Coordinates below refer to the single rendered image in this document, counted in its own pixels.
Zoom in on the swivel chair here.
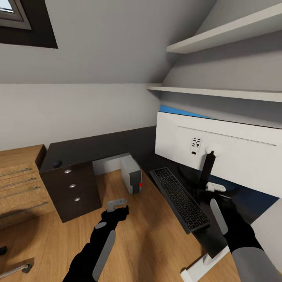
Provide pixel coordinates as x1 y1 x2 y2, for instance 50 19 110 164
0 246 32 280

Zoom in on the keyboard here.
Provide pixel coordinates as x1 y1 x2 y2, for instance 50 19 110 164
149 167 212 234

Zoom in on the monitor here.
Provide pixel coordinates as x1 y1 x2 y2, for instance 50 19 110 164
155 111 282 198

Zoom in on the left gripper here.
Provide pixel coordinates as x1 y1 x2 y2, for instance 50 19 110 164
101 205 129 224

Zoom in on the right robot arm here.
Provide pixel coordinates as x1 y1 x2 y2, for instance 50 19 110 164
191 182 282 282

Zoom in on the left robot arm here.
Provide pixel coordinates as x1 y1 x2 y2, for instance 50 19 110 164
63 198 129 282

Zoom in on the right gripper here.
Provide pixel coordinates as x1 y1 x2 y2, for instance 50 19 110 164
191 189 213 206

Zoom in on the desktop computer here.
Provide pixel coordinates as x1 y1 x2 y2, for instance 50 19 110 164
120 155 142 195

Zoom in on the mouse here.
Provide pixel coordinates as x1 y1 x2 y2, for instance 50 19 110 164
53 160 62 166

